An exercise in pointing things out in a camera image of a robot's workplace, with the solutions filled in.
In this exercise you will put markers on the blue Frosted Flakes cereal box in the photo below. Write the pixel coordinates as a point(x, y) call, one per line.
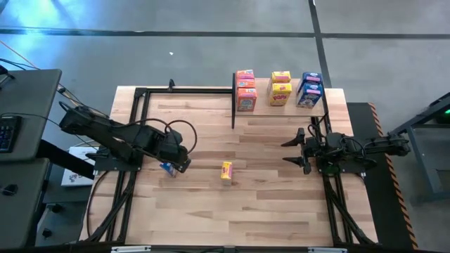
point(168, 171)
point(312, 78)
point(309, 96)

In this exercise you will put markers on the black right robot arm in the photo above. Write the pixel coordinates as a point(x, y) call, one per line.
point(386, 145)

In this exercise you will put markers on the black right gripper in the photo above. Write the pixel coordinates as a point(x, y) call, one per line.
point(327, 147)

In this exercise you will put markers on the black mat hazard-striped edge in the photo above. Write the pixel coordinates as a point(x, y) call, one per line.
point(381, 218)

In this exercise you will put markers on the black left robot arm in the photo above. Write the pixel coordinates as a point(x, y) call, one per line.
point(105, 130)

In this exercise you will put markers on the black computer mouse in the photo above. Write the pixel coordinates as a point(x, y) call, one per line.
point(10, 190)

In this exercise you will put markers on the black caster wheel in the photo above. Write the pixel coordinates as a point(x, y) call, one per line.
point(46, 233)
point(56, 208)

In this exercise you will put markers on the grey metal cart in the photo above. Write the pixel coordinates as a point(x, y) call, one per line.
point(427, 168)

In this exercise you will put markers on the grey desk top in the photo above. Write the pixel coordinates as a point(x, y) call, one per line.
point(21, 218)
point(35, 95)

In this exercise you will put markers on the orange Mini-Wheats cereal box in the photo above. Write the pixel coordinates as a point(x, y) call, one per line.
point(247, 100)
point(246, 83)
point(245, 74)

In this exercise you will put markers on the silver metal bracket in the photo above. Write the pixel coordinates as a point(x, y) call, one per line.
point(130, 249)
point(327, 250)

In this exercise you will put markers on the black backlit keyboard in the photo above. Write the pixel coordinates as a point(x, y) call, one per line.
point(8, 135)

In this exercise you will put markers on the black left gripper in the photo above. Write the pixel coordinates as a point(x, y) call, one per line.
point(172, 147)

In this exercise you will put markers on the black aluminium frame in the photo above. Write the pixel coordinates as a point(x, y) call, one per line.
point(105, 167)
point(356, 170)

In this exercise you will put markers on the black device green light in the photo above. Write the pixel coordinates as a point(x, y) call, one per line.
point(443, 117)

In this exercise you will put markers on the black desk support beam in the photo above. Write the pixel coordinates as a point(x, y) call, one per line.
point(63, 160)

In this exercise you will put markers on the white printed box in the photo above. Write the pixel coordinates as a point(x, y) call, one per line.
point(75, 177)

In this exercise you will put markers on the yellow Corn Pops cereal box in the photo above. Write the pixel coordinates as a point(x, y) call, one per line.
point(280, 95)
point(281, 76)
point(226, 170)

